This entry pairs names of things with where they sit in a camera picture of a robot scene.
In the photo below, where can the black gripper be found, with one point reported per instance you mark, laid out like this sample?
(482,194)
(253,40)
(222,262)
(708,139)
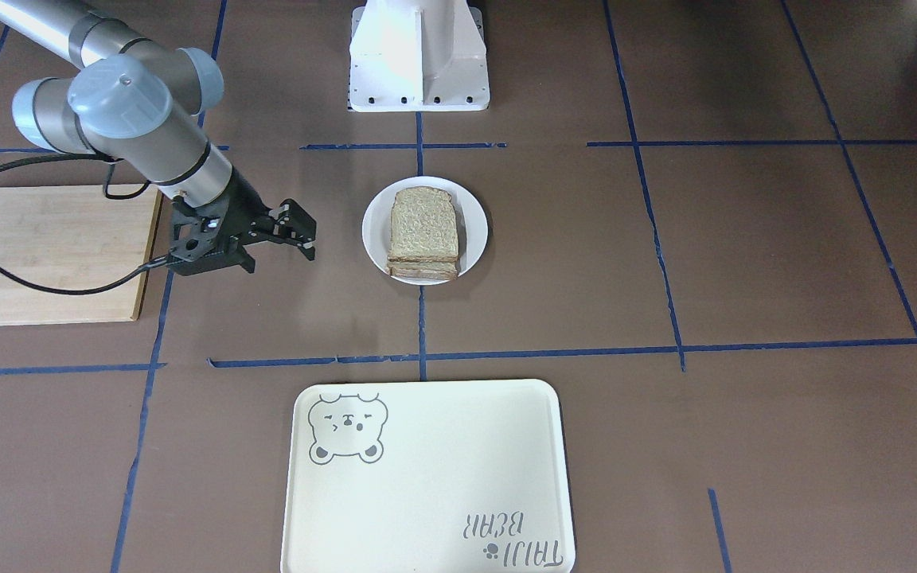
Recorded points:
(245,204)

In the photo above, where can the brown bread slice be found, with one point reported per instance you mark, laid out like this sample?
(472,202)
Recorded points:
(423,226)

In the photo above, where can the white round plate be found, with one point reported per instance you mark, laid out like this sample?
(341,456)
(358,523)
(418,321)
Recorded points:
(473,225)

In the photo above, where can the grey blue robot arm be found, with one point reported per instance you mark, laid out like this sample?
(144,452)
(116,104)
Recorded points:
(133,100)

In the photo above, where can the bread slice on plate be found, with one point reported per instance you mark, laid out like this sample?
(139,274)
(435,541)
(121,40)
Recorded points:
(442,271)

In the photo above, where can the wooden cutting board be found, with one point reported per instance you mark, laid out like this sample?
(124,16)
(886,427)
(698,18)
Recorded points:
(58,242)

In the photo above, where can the cream bear tray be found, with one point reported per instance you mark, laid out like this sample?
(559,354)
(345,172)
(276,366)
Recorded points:
(428,476)

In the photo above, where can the white pedestal column base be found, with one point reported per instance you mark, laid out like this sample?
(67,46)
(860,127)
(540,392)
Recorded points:
(418,56)

